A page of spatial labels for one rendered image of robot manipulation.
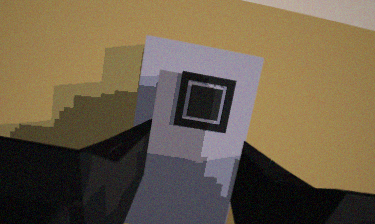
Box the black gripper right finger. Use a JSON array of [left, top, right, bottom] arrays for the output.
[[230, 141, 375, 224]]

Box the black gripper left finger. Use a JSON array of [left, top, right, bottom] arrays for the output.
[[0, 119, 152, 224]]

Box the tan panel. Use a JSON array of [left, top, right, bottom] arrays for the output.
[[0, 0, 375, 194]]

